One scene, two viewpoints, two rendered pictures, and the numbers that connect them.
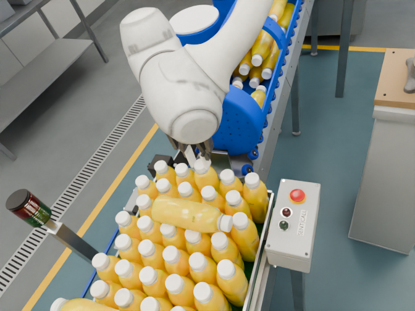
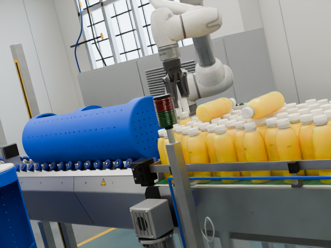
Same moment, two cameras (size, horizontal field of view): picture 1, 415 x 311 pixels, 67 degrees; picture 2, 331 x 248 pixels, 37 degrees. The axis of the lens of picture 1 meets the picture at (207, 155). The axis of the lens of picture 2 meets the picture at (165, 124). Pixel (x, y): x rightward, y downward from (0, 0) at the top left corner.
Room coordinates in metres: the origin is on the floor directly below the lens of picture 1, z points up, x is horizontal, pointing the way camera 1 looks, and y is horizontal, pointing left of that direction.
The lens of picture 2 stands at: (0.33, 2.09, 1.37)
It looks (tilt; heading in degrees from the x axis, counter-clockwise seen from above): 7 degrees down; 279
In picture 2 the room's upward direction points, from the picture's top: 13 degrees counter-clockwise
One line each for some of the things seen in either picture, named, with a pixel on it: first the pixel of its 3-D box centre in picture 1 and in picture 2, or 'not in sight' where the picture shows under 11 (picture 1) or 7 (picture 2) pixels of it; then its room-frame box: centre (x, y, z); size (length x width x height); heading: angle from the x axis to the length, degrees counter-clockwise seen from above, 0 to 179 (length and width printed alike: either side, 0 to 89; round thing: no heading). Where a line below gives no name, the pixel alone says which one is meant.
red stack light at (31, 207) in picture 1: (24, 204); (163, 104); (0.58, 0.49, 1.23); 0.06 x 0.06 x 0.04
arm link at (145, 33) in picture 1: (155, 53); (166, 26); (0.57, 0.03, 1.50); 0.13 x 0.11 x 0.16; 6
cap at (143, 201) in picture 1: (143, 201); (186, 129); (0.56, 0.22, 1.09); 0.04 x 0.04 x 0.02
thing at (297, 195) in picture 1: (297, 195); not in sight; (0.40, -0.17, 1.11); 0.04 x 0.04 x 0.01
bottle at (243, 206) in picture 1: (239, 215); not in sight; (0.46, -0.02, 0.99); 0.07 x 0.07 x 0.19
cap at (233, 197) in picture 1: (233, 197); not in sight; (0.46, -0.03, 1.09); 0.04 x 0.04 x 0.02
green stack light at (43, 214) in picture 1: (35, 213); (166, 117); (0.58, 0.49, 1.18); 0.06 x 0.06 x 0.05
